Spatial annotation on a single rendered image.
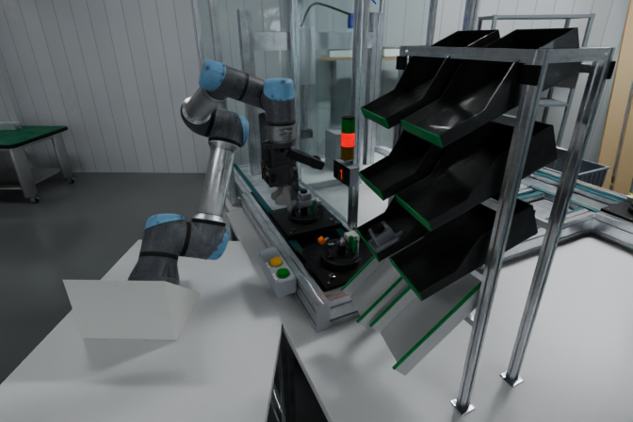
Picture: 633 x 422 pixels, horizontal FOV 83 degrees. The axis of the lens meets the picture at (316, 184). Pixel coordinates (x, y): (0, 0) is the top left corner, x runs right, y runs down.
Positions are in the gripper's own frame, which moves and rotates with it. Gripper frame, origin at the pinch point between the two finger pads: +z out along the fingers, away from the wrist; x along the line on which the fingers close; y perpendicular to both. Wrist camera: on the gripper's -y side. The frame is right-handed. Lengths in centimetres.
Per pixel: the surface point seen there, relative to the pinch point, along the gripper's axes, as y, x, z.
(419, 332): -15.6, 39.1, 18.3
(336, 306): -8.9, 11.5, 30.2
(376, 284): -16.2, 20.5, 18.3
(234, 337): 20.9, 2.9, 37.4
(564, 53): -28, 49, -42
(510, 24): -346, -215, -57
